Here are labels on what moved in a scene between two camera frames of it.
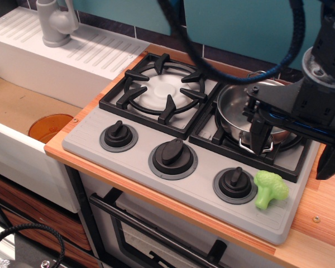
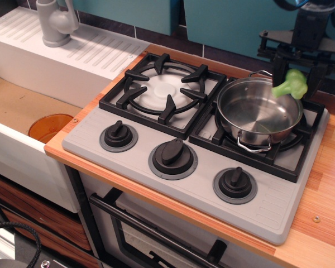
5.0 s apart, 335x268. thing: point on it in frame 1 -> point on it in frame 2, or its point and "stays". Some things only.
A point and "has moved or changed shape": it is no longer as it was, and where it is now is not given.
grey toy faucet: [57, 25] stays
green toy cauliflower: [271, 186] has moved or changed shape
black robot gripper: [315, 104] -> [307, 43]
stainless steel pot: [230, 103] stays
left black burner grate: [162, 94] stays
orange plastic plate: [44, 127] stays
